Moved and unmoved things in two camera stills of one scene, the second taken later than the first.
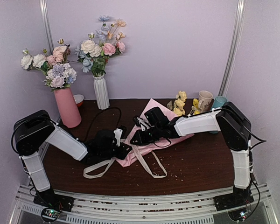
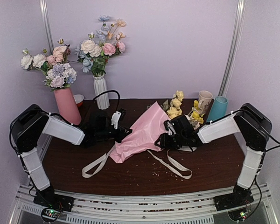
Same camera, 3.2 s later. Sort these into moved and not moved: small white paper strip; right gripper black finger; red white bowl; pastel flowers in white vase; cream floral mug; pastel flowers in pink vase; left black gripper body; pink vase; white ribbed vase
Moved: right gripper black finger; small white paper strip; left black gripper body
Not moved: pastel flowers in white vase; pink vase; white ribbed vase; pastel flowers in pink vase; cream floral mug; red white bowl
